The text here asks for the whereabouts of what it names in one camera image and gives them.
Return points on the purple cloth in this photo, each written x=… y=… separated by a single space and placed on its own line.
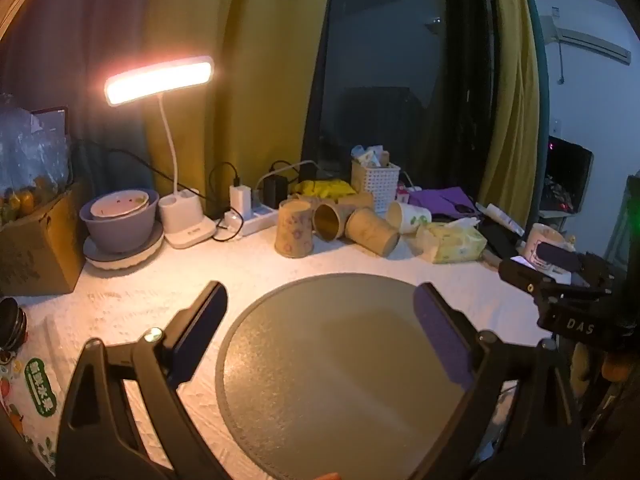
x=445 y=200

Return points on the white bowl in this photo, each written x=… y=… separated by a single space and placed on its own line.
x=120 y=205

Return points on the white air conditioner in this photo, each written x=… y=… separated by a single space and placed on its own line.
x=585 y=40

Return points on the yellow cloth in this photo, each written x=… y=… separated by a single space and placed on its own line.
x=325 y=189

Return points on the yellow tissue pack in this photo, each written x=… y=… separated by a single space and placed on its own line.
x=450 y=243

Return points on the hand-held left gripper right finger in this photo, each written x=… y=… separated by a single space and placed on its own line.
x=442 y=332

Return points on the purple bowl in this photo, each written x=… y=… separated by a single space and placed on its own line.
x=117 y=230

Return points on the white patterned paper cup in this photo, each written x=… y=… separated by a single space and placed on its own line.
x=542 y=236

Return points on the cardboard box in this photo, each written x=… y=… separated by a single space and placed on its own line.
x=37 y=252

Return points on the person's right hand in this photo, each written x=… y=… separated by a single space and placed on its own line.
x=580 y=372

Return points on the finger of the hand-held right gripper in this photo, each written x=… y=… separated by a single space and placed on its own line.
x=557 y=256
x=530 y=277

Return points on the white plate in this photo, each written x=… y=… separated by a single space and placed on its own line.
x=125 y=256

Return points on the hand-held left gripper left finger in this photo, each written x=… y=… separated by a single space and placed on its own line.
x=200 y=325

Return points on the stack of dark bowls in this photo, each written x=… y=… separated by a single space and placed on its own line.
x=11 y=321

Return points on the white power strip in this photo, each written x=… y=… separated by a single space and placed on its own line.
x=247 y=221

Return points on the oranges in box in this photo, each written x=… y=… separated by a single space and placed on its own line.
x=20 y=202

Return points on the printed fruit bag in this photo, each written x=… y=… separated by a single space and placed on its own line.
x=30 y=400

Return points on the clear plastic bag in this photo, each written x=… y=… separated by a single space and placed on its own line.
x=30 y=155

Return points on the white charger plug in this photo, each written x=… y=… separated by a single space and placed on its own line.
x=241 y=199

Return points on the floral brown paper cup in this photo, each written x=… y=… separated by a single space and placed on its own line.
x=293 y=230

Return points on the black computer case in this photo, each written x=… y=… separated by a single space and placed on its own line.
x=567 y=175

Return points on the yellow curtain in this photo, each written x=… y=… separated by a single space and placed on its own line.
x=235 y=75

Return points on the white plastic basket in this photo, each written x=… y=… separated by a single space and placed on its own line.
x=376 y=181

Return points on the black power adapter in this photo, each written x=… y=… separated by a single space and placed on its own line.
x=276 y=191

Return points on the white tube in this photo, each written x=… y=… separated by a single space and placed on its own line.
x=500 y=216

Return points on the white green-print paper cup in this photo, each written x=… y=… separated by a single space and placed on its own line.
x=407 y=217

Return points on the white desk lamp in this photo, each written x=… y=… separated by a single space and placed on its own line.
x=172 y=160

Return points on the round grey mat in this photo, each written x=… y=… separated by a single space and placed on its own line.
x=345 y=380

